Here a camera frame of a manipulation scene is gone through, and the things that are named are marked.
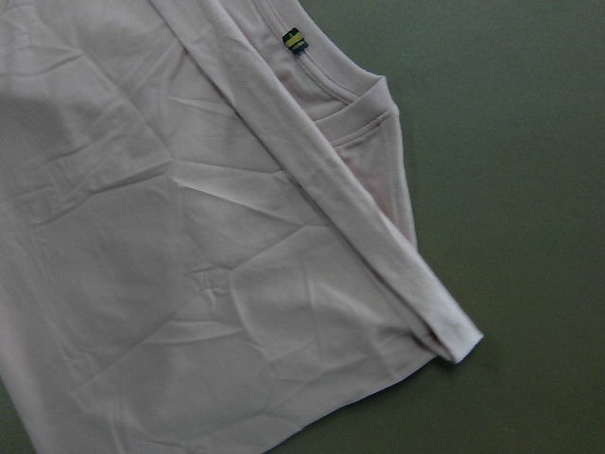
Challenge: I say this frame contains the pink Snoopy t-shirt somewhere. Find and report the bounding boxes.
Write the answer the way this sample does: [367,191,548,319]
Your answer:
[1,1,482,453]

